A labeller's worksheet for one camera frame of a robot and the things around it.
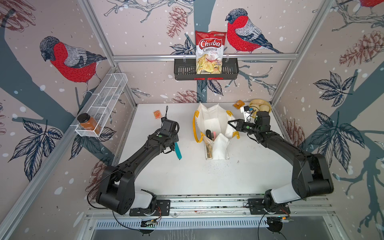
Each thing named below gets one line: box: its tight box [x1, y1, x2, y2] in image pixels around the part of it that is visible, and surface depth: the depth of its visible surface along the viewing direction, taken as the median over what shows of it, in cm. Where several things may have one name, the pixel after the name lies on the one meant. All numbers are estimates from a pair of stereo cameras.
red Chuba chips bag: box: [195, 30, 227, 74], surface depth 87 cm
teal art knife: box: [174, 142, 183, 160], surface depth 95 cm
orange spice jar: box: [77, 113, 102, 134], surface depth 63 cm
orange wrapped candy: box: [233, 99, 245, 110], surface depth 124 cm
